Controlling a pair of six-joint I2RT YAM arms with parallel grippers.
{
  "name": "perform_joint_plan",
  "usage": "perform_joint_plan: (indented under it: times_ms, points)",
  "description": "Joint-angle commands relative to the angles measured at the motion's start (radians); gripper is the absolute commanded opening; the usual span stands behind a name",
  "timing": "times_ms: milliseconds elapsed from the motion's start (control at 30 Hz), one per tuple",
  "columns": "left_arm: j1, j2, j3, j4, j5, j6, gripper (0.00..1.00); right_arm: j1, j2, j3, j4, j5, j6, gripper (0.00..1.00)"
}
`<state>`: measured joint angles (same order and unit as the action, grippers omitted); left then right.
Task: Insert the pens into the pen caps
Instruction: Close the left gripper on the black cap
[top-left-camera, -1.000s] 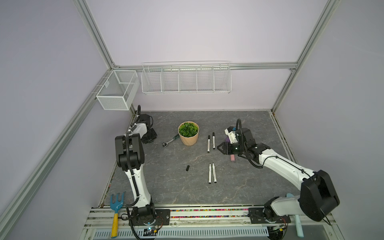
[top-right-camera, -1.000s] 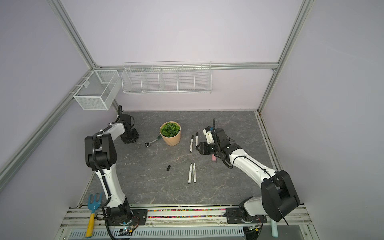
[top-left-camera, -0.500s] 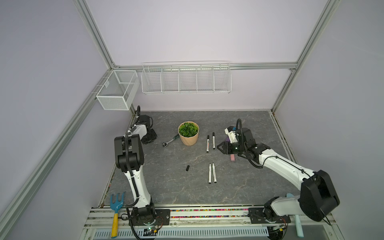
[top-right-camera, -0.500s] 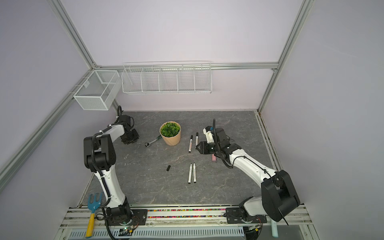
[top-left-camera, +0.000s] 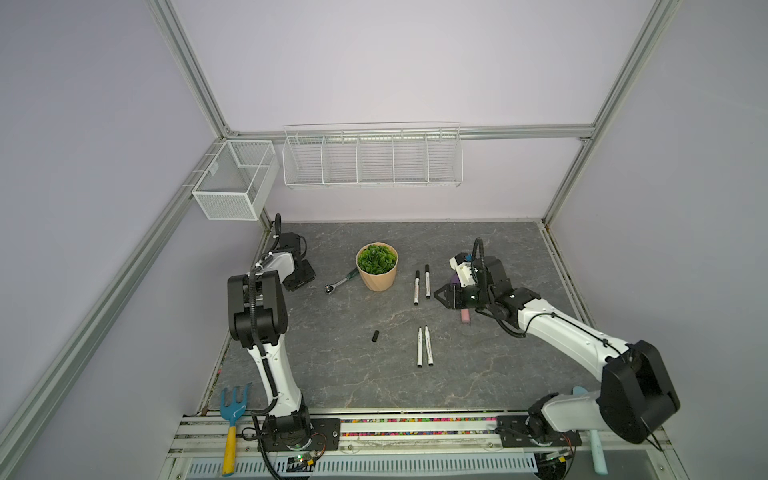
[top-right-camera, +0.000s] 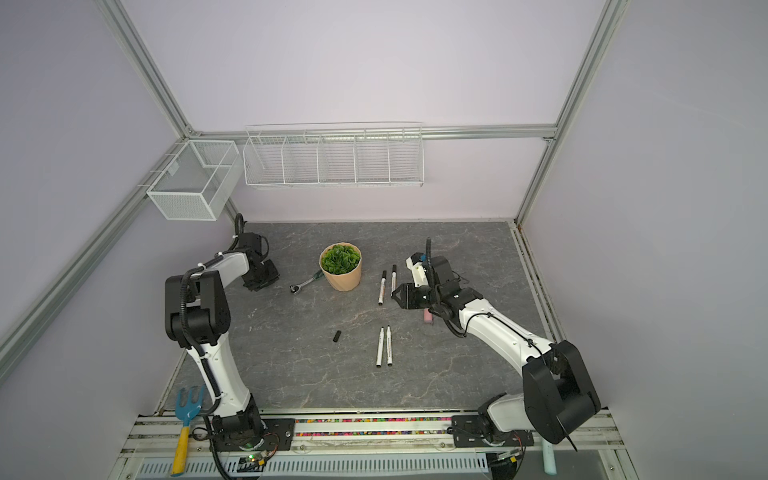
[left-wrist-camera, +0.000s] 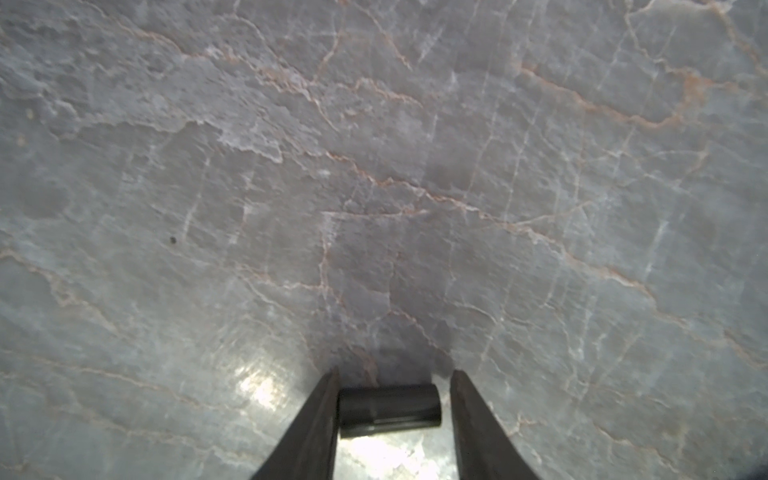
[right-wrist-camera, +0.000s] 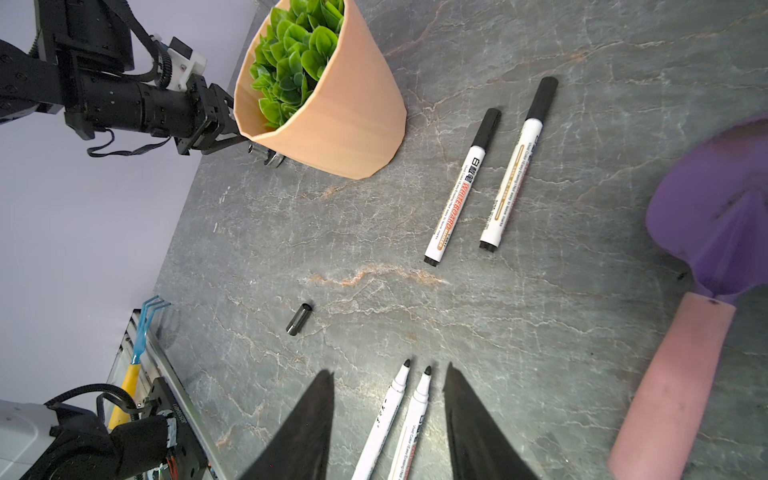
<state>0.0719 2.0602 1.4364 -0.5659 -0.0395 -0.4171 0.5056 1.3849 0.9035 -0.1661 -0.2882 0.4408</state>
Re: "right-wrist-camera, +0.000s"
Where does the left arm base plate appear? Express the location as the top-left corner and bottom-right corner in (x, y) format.
(145, 377), (211, 480)

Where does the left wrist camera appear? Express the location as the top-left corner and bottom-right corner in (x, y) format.
(152, 36), (206, 92)

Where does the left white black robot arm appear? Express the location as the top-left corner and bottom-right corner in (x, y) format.
(1, 1), (245, 157)

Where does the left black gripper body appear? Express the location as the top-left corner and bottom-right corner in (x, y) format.
(77, 74), (237, 155)

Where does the yellow handled blue tool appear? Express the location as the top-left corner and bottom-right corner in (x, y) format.
(121, 295), (170, 398)

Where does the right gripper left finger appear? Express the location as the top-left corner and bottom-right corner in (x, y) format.
(240, 370), (335, 479)

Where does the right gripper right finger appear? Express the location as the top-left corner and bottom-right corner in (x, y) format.
(443, 363), (538, 480)

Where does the white marker pen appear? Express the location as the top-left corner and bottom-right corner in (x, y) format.
(352, 358), (411, 480)
(387, 365), (432, 480)
(479, 76), (559, 252)
(424, 108), (501, 267)

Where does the silver wrench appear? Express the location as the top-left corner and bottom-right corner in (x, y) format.
(248, 142), (286, 168)

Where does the potted green plant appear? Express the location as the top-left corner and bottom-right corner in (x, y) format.
(233, 1), (407, 180)

